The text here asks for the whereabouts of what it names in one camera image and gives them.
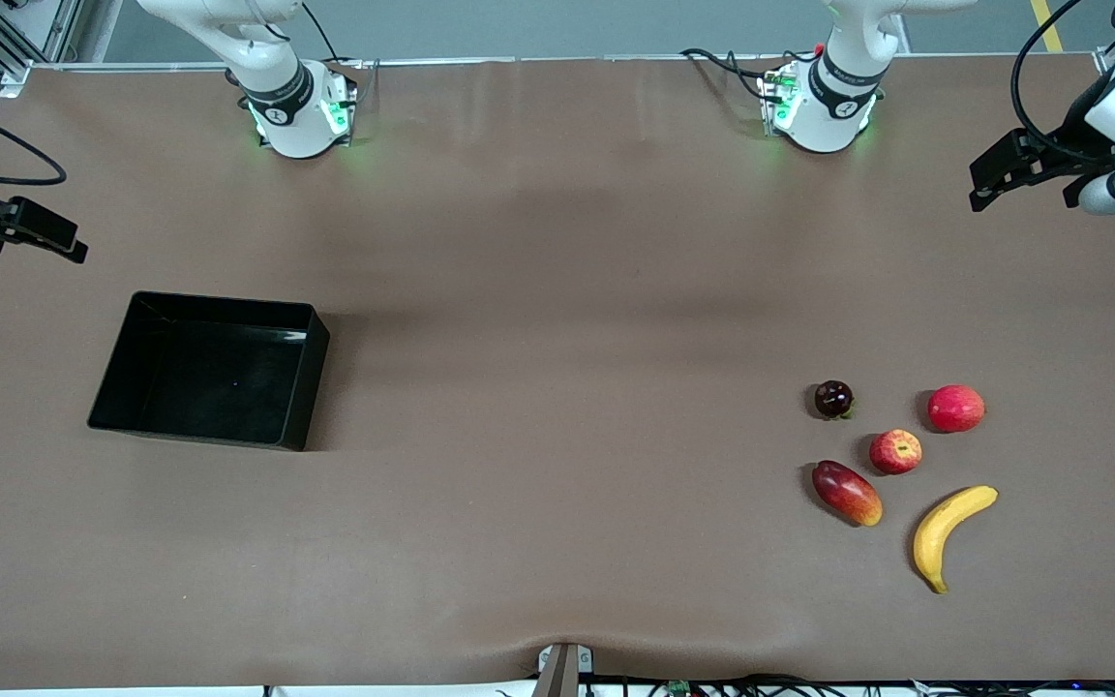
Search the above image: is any brown table mat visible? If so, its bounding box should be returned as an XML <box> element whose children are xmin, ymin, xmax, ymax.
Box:
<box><xmin>0</xmin><ymin>53</ymin><xmax>1115</xmax><ymax>691</ymax></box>

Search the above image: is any red pomegranate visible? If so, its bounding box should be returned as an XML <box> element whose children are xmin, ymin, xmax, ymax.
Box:
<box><xmin>926</xmin><ymin>384</ymin><xmax>986</xmax><ymax>434</ymax></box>

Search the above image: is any brown camera post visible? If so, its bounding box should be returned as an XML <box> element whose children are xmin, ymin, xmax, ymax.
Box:
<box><xmin>530</xmin><ymin>642</ymin><xmax>595</xmax><ymax>697</ymax></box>

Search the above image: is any black right base cable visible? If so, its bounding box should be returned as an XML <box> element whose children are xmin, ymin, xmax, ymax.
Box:
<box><xmin>301</xmin><ymin>0</ymin><xmax>380</xmax><ymax>98</ymax></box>

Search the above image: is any black plastic box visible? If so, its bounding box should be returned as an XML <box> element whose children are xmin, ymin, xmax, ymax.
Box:
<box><xmin>86</xmin><ymin>290</ymin><xmax>332</xmax><ymax>453</ymax></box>

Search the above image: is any red yellow apple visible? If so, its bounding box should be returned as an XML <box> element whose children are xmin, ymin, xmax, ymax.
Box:
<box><xmin>869</xmin><ymin>429</ymin><xmax>924</xmax><ymax>476</ymax></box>

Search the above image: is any red yellow mango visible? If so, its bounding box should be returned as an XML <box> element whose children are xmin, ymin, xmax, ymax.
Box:
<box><xmin>811</xmin><ymin>460</ymin><xmax>884</xmax><ymax>528</ymax></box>

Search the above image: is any black base cable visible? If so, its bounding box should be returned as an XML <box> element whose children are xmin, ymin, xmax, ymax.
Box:
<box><xmin>678</xmin><ymin>46</ymin><xmax>777</xmax><ymax>104</ymax></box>
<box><xmin>301</xmin><ymin>0</ymin><xmax>380</xmax><ymax>98</ymax></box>

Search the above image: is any black left base cable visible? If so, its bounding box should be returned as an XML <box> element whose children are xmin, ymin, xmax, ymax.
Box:
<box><xmin>678</xmin><ymin>46</ymin><xmax>777</xmax><ymax>104</ymax></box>

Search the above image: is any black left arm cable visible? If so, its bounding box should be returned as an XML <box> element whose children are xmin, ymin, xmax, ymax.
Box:
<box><xmin>1010</xmin><ymin>0</ymin><xmax>1115</xmax><ymax>164</ymax></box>

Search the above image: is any yellow banana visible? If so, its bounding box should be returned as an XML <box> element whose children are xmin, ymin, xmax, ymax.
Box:
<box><xmin>912</xmin><ymin>485</ymin><xmax>1000</xmax><ymax>594</ymax></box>

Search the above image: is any dark purple plum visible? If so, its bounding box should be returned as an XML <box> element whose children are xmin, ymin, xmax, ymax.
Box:
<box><xmin>814</xmin><ymin>379</ymin><xmax>855</xmax><ymax>421</ymax></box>

